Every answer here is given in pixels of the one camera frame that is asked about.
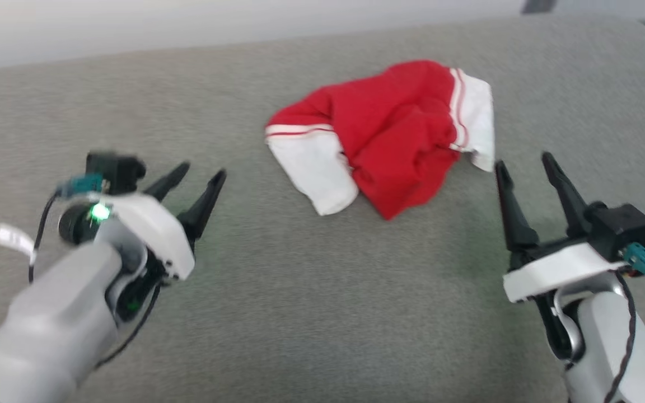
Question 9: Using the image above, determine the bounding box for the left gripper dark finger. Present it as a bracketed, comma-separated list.
[177, 170, 227, 242]
[144, 161, 191, 202]

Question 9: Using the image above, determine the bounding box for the teal left cable connector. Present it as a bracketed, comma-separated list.
[56, 174, 105, 198]

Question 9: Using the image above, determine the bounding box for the grey fabric sofa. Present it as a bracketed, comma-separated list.
[0, 14, 645, 403]

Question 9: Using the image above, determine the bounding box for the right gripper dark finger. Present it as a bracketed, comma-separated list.
[494, 160, 540, 264]
[541, 152, 595, 238]

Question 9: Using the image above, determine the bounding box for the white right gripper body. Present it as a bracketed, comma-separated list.
[502, 241, 632, 304]

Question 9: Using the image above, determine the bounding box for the red and white shirt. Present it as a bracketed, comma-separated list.
[265, 60, 496, 221]

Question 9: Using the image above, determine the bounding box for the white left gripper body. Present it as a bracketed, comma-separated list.
[94, 192, 196, 281]

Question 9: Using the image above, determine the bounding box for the white cable label tag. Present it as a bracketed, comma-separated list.
[0, 223, 38, 265]

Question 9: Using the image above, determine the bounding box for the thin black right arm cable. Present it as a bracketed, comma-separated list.
[602, 268, 645, 403]

